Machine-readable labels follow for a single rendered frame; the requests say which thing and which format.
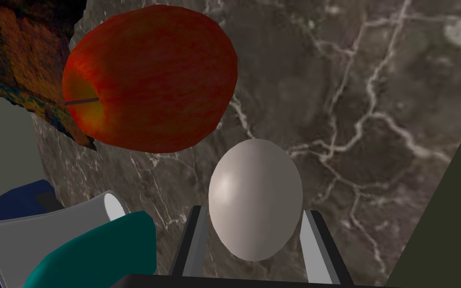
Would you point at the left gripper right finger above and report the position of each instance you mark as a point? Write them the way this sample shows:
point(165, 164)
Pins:
point(318, 252)

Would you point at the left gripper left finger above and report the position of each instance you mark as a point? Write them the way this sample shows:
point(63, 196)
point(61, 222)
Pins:
point(192, 248)

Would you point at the white egg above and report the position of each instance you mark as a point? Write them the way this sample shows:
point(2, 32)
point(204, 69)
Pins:
point(254, 200)

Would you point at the red apple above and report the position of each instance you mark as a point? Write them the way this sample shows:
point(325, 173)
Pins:
point(150, 80)

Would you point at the dark blue block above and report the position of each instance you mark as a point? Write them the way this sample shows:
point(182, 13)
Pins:
point(6, 204)

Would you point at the brown bread loaf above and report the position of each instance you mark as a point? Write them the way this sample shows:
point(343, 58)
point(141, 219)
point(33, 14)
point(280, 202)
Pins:
point(18, 56)

